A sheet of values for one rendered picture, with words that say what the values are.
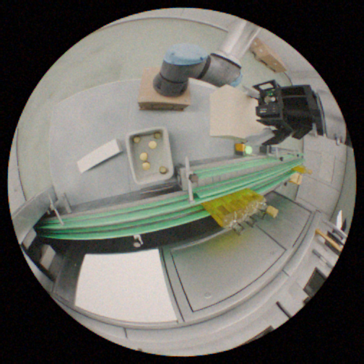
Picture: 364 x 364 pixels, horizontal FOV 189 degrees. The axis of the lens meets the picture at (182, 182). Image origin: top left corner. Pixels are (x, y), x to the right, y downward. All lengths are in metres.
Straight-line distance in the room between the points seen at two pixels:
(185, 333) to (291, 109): 0.52
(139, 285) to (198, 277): 0.20
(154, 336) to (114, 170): 0.69
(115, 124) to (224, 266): 0.74
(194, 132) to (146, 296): 0.72
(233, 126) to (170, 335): 0.55
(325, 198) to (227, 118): 6.31
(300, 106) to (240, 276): 0.44
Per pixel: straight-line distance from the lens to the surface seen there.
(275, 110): 0.19
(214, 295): 0.40
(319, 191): 6.35
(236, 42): 0.45
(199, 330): 0.39
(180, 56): 0.35
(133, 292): 0.44
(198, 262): 0.44
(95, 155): 0.56
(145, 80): 0.55
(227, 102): 0.25
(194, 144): 0.60
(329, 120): 0.18
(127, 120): 0.58
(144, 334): 0.43
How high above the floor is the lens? 1.30
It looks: 66 degrees down
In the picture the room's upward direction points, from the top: 137 degrees clockwise
